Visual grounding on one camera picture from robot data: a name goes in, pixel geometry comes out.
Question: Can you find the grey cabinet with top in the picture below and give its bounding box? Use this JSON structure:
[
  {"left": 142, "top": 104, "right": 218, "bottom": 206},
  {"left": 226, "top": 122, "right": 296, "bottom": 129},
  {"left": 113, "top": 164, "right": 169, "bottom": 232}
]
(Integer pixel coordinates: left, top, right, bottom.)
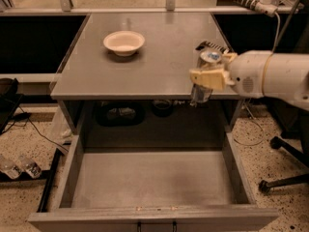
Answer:
[{"left": 51, "top": 12, "right": 238, "bottom": 150}]

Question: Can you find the clear water bottle right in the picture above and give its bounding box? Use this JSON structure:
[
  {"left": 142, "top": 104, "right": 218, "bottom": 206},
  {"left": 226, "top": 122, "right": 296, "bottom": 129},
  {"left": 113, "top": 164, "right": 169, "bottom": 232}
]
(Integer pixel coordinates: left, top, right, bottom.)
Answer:
[{"left": 18, "top": 155, "right": 42, "bottom": 179}]

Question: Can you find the white paper bowl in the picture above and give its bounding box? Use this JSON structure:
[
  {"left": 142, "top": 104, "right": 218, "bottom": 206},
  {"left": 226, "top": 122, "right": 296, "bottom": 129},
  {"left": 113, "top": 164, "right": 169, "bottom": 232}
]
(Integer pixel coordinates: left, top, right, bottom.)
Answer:
[{"left": 103, "top": 31, "right": 145, "bottom": 57}]

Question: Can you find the dark snack bar wrapper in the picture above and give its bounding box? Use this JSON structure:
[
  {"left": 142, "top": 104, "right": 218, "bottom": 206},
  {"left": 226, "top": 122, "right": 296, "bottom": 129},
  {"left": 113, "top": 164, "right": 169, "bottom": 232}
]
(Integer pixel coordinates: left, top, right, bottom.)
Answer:
[{"left": 195, "top": 41, "right": 230, "bottom": 54}]

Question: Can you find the black floor stand frame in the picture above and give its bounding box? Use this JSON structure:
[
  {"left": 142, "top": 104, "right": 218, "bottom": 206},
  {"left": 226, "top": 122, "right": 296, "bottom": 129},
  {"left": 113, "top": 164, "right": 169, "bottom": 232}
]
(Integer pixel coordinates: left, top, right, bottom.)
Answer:
[{"left": 0, "top": 149, "right": 63, "bottom": 213}]

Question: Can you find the white power strip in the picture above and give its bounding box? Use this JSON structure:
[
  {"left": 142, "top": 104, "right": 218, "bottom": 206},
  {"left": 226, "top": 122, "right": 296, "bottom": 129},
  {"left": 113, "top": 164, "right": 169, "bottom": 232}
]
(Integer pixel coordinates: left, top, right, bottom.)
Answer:
[{"left": 232, "top": 0, "right": 277, "bottom": 17}]

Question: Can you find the open grey top drawer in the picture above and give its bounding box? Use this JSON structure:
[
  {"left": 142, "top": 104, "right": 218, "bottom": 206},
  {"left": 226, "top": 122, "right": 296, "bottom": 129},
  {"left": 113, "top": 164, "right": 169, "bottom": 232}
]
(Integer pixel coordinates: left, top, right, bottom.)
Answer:
[{"left": 29, "top": 133, "right": 278, "bottom": 232}]

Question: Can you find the black office chair base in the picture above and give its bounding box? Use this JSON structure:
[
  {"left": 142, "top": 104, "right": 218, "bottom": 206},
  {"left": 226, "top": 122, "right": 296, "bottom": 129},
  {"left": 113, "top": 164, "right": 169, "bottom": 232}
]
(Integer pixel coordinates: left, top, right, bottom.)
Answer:
[{"left": 258, "top": 136, "right": 309, "bottom": 195}]

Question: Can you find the silver blue redbull can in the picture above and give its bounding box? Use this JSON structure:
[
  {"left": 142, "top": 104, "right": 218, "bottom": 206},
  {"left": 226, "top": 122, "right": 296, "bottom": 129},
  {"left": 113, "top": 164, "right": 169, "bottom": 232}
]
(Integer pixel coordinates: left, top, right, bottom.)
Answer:
[{"left": 190, "top": 47, "right": 222, "bottom": 106}]

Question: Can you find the white cable at right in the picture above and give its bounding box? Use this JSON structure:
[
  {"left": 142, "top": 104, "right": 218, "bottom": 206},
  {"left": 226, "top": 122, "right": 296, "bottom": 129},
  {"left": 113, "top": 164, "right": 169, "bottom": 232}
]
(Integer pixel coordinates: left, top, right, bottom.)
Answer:
[{"left": 233, "top": 11, "right": 282, "bottom": 147}]

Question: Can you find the clear water bottle left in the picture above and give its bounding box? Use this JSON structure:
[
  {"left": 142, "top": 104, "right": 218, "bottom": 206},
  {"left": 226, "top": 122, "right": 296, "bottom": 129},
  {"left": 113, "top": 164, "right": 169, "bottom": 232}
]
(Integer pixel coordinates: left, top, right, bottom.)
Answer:
[{"left": 0, "top": 155, "right": 21, "bottom": 180}]

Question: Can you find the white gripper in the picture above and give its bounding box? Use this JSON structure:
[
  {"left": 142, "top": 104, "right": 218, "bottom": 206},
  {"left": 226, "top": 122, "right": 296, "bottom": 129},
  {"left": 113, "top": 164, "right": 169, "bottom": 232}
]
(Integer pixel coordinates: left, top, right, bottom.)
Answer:
[{"left": 189, "top": 50, "right": 272, "bottom": 99}]

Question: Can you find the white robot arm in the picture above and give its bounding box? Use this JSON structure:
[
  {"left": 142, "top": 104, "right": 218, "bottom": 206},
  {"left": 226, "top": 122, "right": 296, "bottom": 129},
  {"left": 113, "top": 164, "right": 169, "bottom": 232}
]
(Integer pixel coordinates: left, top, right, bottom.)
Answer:
[{"left": 189, "top": 50, "right": 309, "bottom": 111}]

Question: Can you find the black equipment at left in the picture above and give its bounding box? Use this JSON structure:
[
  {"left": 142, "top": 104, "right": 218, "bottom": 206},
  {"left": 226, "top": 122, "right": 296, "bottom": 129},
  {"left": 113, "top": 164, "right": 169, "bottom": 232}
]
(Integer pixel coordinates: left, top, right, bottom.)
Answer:
[{"left": 0, "top": 78, "right": 23, "bottom": 134}]

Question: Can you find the clear water bottle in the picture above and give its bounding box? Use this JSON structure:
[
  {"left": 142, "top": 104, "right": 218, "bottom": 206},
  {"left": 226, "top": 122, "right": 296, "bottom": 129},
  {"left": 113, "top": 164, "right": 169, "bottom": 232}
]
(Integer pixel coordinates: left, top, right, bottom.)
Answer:
[
  {"left": 0, "top": 155, "right": 21, "bottom": 180},
  {"left": 18, "top": 155, "right": 42, "bottom": 179}
]

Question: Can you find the black floor cable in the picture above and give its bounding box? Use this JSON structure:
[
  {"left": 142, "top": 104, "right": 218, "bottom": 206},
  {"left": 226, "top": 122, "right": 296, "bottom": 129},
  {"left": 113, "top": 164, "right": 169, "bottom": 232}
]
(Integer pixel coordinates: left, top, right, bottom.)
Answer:
[{"left": 3, "top": 103, "right": 70, "bottom": 151}]

